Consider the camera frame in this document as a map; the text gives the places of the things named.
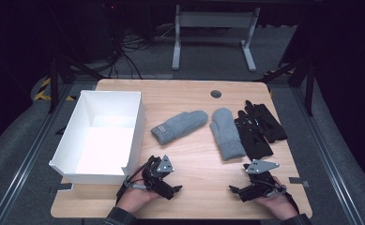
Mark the black glove glossy print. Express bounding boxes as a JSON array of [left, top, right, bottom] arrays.
[[234, 110, 274, 161], [244, 99, 288, 144]]

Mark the white open box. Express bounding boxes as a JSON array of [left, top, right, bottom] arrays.
[[48, 89, 146, 186]]

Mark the black metal stand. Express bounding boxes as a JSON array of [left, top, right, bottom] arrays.
[[46, 53, 107, 115], [262, 56, 316, 117]]

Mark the grey metal floor rail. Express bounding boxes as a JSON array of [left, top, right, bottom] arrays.
[[0, 83, 75, 225], [290, 86, 365, 225]]

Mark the white metal desk frame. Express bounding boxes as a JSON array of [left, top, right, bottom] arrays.
[[171, 4, 262, 72]]

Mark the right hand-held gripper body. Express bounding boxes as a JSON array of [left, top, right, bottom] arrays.
[[242, 158, 287, 199]]

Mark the bundle of black cables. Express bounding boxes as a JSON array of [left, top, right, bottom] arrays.
[[106, 22, 175, 80]]

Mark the person's right hand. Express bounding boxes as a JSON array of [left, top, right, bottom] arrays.
[[254, 175, 298, 220]]

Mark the grey mitten with label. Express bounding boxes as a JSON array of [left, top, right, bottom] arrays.
[[150, 109, 209, 146]]

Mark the grey tape strip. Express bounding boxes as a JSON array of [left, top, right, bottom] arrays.
[[48, 182, 74, 195], [288, 176, 312, 188]]

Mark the person's left hand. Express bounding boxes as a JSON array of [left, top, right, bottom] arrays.
[[116, 174, 160, 215]]

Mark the plain grey mitten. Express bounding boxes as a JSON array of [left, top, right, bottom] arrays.
[[209, 107, 247, 161]]

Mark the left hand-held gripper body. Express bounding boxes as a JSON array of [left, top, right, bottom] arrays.
[[123, 154, 175, 192]]

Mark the yellow black striped floor tape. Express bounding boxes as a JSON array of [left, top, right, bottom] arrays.
[[33, 77, 77, 102]]

